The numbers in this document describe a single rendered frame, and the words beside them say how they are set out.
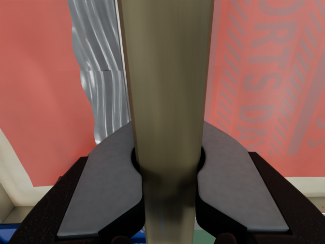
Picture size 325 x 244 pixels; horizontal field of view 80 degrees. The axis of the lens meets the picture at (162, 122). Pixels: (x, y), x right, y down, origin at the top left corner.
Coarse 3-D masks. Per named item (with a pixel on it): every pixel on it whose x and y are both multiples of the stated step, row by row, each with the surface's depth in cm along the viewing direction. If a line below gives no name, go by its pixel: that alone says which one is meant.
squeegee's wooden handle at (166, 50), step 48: (144, 0) 6; (192, 0) 6; (144, 48) 6; (192, 48) 6; (144, 96) 7; (192, 96) 7; (144, 144) 8; (192, 144) 8; (144, 192) 10; (192, 192) 10; (192, 240) 12
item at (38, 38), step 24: (0, 0) 21; (24, 0) 21; (48, 0) 21; (0, 24) 22; (24, 24) 22; (48, 24) 22; (0, 48) 23; (24, 48) 23; (48, 48) 23; (72, 48) 23; (0, 72) 25
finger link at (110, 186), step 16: (128, 128) 11; (112, 144) 10; (128, 144) 10; (96, 160) 9; (112, 160) 9; (128, 160) 9; (80, 176) 8; (96, 176) 8; (112, 176) 8; (128, 176) 8; (80, 192) 7; (96, 192) 7; (112, 192) 7; (128, 192) 7; (80, 208) 7; (96, 208) 7; (112, 208) 7; (128, 208) 7; (144, 208) 8; (64, 224) 6; (80, 224) 6; (96, 224) 6; (112, 224) 6; (128, 224) 7; (144, 224) 8
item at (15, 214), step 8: (0, 184) 34; (0, 192) 34; (0, 200) 34; (8, 200) 36; (312, 200) 37; (320, 200) 36; (0, 208) 34; (8, 208) 36; (16, 208) 37; (24, 208) 37; (320, 208) 35; (0, 216) 34; (8, 216) 35; (16, 216) 35; (24, 216) 35; (0, 224) 34
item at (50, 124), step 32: (0, 96) 26; (32, 96) 26; (64, 96) 26; (0, 128) 29; (32, 128) 29; (64, 128) 29; (32, 160) 32; (64, 160) 32; (288, 160) 33; (320, 160) 33
